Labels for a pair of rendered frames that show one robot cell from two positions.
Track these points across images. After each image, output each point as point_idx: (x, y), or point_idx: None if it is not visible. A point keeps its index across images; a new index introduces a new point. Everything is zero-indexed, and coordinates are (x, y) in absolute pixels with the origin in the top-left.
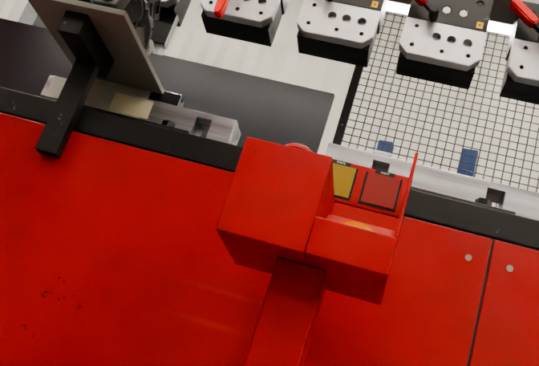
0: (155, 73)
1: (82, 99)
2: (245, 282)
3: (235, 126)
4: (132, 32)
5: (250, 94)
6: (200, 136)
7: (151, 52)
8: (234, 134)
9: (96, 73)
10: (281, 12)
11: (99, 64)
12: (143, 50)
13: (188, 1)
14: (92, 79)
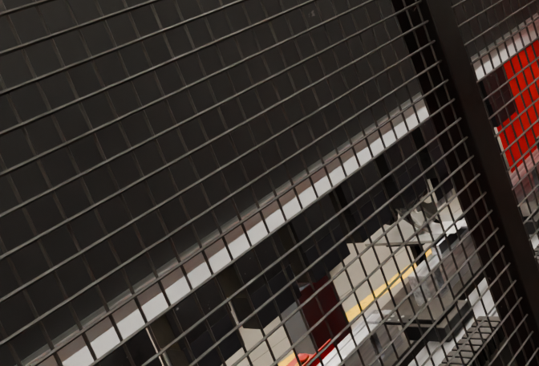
0: (415, 241)
1: (417, 265)
2: None
3: (409, 280)
4: (377, 246)
5: None
6: (439, 271)
7: (440, 205)
8: (414, 283)
9: (414, 249)
10: (390, 183)
11: (411, 245)
12: (394, 243)
13: (428, 160)
14: (414, 254)
